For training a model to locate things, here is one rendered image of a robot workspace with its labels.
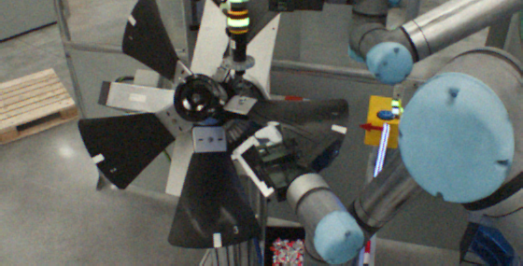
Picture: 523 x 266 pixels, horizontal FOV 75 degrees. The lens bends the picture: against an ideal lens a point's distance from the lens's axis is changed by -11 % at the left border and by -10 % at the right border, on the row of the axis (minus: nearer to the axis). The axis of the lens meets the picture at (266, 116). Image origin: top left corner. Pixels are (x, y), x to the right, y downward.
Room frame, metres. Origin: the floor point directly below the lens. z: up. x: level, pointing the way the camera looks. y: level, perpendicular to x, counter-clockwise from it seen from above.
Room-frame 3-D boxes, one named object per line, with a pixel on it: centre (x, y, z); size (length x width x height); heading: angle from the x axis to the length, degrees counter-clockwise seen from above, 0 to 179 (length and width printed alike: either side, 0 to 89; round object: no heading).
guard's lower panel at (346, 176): (1.49, -0.14, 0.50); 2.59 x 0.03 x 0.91; 74
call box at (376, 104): (0.98, -0.37, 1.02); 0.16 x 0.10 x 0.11; 164
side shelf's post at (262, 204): (1.36, 0.02, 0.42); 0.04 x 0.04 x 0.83; 74
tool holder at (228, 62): (0.81, 0.07, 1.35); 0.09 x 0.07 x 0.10; 19
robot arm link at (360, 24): (0.75, -0.22, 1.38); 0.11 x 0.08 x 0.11; 1
